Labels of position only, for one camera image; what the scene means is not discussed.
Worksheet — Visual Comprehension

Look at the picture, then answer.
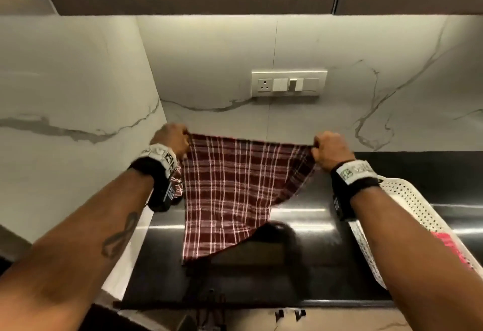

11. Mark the person's right forearm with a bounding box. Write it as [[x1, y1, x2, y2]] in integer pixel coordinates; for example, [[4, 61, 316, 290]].
[[349, 187, 483, 331]]

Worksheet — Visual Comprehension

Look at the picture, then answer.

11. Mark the maroon checked cloth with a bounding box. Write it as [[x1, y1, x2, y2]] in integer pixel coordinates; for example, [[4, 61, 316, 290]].
[[171, 133, 318, 265]]

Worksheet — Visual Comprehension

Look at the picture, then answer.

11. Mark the black right wrist camera band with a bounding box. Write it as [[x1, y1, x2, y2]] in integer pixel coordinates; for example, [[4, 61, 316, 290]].
[[330, 159, 381, 223]]

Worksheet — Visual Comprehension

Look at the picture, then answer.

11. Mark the black wrist camera band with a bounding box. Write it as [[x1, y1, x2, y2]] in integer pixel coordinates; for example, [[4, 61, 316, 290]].
[[330, 159, 381, 223], [128, 143, 184, 213]]

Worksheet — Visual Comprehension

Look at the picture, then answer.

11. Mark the red cloth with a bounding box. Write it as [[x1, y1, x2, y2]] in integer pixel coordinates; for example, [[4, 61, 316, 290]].
[[431, 232, 474, 270]]

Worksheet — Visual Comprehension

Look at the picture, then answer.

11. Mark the person's left forearm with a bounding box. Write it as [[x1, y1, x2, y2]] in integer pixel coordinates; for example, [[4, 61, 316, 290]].
[[0, 167, 155, 331]]

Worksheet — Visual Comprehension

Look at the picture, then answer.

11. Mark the person's left hand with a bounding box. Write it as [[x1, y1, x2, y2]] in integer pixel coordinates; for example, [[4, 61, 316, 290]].
[[150, 123, 191, 161]]

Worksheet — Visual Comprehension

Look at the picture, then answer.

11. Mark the white perforated plastic basket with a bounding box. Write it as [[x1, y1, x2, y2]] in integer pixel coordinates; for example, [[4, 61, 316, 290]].
[[348, 175, 478, 291]]

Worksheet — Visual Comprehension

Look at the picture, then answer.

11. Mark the white wall switch panel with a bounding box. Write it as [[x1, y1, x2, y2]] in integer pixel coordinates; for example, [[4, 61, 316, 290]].
[[251, 70, 328, 98]]

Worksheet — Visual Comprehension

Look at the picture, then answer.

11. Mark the person's right hand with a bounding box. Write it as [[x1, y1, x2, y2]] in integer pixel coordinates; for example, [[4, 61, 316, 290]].
[[312, 132, 356, 172]]

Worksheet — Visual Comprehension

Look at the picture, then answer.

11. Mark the black left wrist camera band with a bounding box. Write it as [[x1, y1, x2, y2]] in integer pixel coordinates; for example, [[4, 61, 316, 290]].
[[128, 143, 184, 213]]

